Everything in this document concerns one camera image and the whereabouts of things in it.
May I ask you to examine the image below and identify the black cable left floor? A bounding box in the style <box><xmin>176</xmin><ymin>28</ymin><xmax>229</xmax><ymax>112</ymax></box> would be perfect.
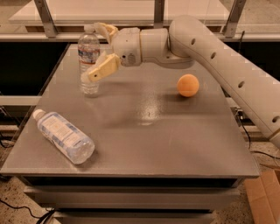
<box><xmin>0</xmin><ymin>198</ymin><xmax>56</xmax><ymax>224</ymax></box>

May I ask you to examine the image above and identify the black cable right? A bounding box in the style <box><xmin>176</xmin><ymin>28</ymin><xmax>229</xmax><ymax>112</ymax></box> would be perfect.
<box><xmin>230</xmin><ymin>30</ymin><xmax>280</xmax><ymax>161</ymax></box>

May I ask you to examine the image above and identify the clear ribbed water bottle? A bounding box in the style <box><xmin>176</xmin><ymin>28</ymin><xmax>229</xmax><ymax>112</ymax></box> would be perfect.
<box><xmin>78</xmin><ymin>25</ymin><xmax>100</xmax><ymax>96</ymax></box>

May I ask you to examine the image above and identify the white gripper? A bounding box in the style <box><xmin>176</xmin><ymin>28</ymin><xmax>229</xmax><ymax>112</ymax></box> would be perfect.
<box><xmin>80</xmin><ymin>22</ymin><xmax>142</xmax><ymax>82</ymax></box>

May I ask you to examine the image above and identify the cardboard box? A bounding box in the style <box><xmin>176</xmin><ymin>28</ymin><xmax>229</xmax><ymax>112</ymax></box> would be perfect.
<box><xmin>244</xmin><ymin>170</ymin><xmax>280</xmax><ymax>224</ymax></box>

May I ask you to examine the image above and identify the metal railing frame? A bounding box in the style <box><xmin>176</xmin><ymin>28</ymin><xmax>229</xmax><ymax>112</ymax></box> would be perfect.
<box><xmin>0</xmin><ymin>0</ymin><xmax>280</xmax><ymax>42</ymax></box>

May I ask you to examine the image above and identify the blue labelled water bottle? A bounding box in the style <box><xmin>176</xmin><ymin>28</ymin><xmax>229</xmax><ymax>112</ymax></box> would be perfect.
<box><xmin>32</xmin><ymin>109</ymin><xmax>95</xmax><ymax>165</ymax></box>

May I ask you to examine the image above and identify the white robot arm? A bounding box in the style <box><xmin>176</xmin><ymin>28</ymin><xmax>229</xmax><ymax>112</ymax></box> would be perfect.
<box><xmin>80</xmin><ymin>15</ymin><xmax>280</xmax><ymax>147</ymax></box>

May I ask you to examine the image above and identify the white background table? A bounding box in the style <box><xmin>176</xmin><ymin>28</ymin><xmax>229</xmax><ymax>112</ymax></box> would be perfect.
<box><xmin>8</xmin><ymin>0</ymin><xmax>231</xmax><ymax>33</ymax></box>

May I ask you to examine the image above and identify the orange ball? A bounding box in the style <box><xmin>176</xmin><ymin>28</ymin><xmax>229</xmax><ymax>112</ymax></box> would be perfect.
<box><xmin>177</xmin><ymin>74</ymin><xmax>200</xmax><ymax>97</ymax></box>

